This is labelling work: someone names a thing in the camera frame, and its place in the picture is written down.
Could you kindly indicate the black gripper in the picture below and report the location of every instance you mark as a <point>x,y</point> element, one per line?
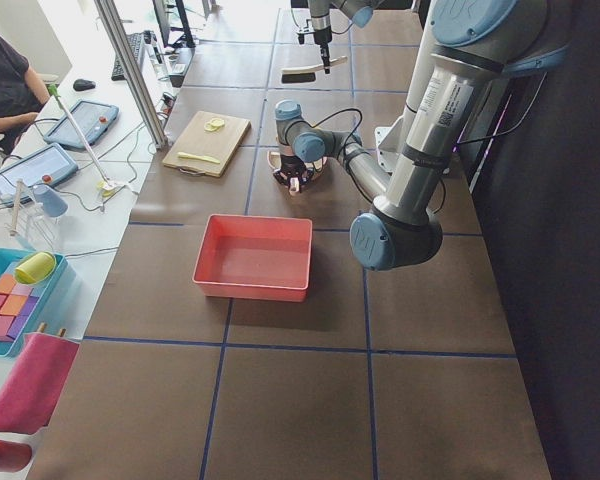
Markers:
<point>291,165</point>
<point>323,38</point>

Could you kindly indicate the beige plastic dustpan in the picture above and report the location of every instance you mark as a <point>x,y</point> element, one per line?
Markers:
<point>318,167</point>

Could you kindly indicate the wooden hand brush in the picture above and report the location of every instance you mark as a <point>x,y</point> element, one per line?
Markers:
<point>307,74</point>

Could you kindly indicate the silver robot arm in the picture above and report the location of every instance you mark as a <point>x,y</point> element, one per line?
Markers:
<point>465,46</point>
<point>359,13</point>

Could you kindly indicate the pink plastic bin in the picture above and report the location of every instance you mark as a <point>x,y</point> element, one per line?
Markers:
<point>255,257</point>

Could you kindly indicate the bamboo cutting board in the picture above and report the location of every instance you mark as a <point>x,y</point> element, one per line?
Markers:
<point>221,144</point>

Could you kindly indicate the lemon slice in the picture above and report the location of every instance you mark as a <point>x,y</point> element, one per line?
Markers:
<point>217,121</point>
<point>210,128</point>

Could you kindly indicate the yellow plastic knife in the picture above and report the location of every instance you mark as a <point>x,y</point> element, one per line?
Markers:
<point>203,158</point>

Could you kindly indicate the teach pendant tablet far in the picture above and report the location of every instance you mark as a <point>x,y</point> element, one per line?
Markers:
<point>93,118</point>

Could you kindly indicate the teach pendant tablet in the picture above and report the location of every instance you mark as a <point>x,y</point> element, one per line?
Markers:
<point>93,118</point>
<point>51,165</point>

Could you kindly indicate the black computer mouse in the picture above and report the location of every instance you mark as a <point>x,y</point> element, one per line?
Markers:
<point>80,85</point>

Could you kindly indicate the teach pendant tablet near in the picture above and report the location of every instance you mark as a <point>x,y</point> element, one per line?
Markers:
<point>51,165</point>

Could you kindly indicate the light blue plastic cup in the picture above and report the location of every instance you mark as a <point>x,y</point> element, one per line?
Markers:
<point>52,204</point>

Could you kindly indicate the long stick with green tip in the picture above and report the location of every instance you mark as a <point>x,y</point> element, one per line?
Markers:
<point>109,186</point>

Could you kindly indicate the wooden cup stand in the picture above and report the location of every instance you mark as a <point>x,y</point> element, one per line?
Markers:
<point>30,225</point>

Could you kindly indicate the yellow plastic cup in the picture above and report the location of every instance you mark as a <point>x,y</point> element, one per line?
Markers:
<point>35,268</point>

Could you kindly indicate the seated person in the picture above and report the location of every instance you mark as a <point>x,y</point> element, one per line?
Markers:
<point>22,95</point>

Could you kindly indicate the teal tray with blocks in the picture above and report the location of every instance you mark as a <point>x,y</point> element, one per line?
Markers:
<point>24,308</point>

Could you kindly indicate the pink cloth on rack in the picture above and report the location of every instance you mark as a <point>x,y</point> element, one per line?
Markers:
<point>31,391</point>

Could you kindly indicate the aluminium frame post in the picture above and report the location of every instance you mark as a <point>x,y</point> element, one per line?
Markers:
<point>112,23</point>

